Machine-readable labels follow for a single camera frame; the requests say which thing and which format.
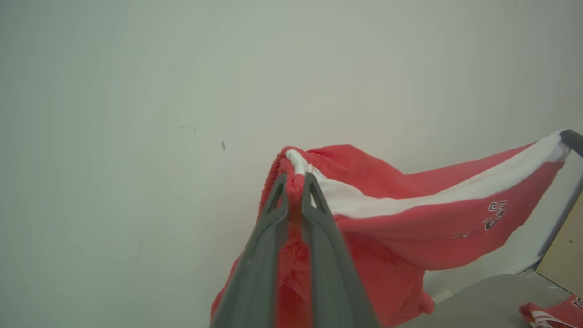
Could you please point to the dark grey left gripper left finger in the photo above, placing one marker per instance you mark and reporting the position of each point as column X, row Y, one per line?
column 255, row 282

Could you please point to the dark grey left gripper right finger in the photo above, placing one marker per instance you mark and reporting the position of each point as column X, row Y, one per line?
column 332, row 282

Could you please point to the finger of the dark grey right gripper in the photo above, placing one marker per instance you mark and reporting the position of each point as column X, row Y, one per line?
column 575, row 140

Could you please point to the red shorts with 23 print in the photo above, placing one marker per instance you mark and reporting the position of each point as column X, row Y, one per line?
column 410, row 237

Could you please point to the red jersey shirt white sleeves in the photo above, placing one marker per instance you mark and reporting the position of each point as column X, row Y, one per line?
column 560, row 314

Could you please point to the beige wooden panel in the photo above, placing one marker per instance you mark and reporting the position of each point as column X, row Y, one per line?
column 567, row 255

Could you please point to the grey fabric panel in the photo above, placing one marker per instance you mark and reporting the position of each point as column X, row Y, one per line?
column 478, row 305

